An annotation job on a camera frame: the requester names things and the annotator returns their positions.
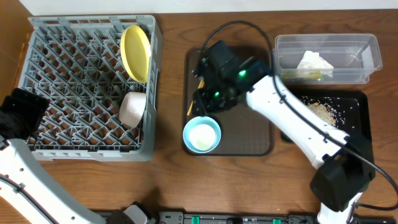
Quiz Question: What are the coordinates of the light blue bowl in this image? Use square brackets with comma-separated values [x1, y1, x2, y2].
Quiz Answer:
[182, 116, 222, 154]

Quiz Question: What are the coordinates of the white bowl with rice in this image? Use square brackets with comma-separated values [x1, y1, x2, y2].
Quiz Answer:
[119, 91, 146, 128]

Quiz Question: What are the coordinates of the green snack wrapper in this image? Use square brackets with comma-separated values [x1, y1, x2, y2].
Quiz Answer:
[281, 70, 323, 82]

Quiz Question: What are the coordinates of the yellow plastic plate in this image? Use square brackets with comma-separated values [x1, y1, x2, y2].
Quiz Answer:
[120, 25, 152, 83]

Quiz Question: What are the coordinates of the white paper napkin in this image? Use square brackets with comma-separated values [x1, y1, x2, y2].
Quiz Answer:
[297, 50, 334, 77]

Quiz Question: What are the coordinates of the pile of leftover rice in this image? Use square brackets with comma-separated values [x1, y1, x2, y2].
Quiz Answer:
[299, 96, 348, 128]

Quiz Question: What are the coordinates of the wooden chopstick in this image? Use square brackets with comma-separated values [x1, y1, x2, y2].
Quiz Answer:
[187, 101, 194, 116]
[198, 79, 205, 89]

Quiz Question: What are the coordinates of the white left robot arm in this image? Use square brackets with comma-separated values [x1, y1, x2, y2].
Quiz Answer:
[1, 88, 157, 224]

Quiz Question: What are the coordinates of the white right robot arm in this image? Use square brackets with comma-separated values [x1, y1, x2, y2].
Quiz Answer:
[193, 41, 376, 223]

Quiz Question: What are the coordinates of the clear plastic waste bin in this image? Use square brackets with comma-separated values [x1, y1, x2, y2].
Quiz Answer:
[274, 34, 383, 85]

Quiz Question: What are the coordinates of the black food waste tray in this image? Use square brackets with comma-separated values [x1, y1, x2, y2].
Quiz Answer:
[280, 89, 373, 148]

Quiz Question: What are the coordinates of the dark brown serving tray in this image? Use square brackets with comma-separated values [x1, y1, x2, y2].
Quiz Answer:
[182, 47, 274, 157]

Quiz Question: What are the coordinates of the grey plastic dish rack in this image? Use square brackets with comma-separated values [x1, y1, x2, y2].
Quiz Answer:
[19, 15, 163, 162]

